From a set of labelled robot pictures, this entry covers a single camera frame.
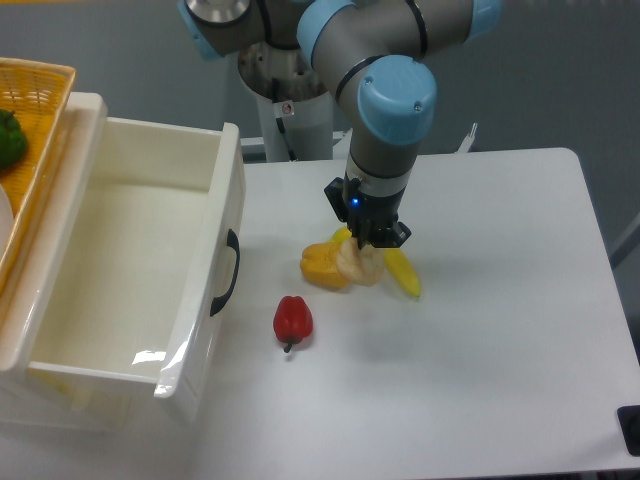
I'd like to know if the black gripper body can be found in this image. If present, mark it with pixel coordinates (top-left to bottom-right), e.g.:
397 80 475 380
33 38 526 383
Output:
324 177 411 248

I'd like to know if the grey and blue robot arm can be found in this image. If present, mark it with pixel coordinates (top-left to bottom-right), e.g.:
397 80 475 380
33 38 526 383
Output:
178 1 502 248

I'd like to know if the open upper white drawer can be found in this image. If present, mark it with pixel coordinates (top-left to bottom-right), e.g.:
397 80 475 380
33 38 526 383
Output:
30 118 245 421

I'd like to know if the white drawer cabinet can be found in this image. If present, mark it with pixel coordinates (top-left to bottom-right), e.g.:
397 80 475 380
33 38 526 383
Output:
0 91 151 434

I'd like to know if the yellow banana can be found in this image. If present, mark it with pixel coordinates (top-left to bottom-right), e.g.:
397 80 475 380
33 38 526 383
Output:
330 227 422 298

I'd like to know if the red bell pepper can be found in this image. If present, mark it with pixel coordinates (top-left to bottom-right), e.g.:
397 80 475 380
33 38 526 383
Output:
273 296 313 353

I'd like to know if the black device at table corner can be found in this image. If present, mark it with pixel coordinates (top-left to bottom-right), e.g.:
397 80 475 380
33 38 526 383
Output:
617 405 640 457

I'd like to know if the orange woven basket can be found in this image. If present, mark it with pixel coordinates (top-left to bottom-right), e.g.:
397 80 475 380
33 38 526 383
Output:
1 58 76 290

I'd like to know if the green bell pepper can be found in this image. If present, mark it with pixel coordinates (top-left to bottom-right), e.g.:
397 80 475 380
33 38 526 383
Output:
0 109 28 170

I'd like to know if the black drawer handle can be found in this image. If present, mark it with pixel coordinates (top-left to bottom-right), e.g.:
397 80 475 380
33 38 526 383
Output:
209 229 241 317

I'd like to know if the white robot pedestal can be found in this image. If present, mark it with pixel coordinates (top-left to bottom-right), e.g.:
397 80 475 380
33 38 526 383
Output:
238 42 334 162

